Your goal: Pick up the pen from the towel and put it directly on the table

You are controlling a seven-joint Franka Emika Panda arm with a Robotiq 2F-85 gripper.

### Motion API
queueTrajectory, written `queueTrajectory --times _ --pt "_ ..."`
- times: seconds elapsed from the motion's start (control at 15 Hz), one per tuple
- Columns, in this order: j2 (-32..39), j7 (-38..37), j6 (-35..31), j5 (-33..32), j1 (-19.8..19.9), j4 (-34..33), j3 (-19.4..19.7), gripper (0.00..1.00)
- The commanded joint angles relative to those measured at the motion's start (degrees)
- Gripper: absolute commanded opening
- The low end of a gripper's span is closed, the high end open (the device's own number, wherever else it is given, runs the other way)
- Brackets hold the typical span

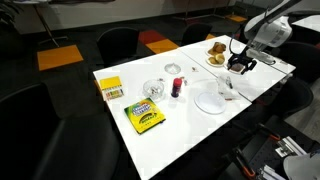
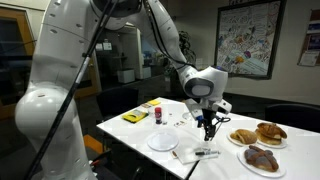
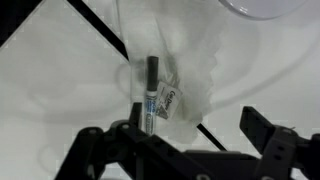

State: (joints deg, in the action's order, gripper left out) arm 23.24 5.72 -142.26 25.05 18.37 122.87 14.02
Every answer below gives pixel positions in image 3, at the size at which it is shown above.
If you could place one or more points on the black and white marker pen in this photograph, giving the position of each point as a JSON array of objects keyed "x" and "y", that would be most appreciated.
[{"x": 152, "y": 76}]

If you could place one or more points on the white printed sachet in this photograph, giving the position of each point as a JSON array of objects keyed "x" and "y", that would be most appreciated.
[{"x": 169, "y": 100}]

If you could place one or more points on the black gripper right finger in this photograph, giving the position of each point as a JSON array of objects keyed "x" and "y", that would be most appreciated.
[{"x": 283, "y": 150}]

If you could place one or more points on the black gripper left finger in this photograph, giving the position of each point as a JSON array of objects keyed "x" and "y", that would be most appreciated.
[{"x": 110, "y": 150}]

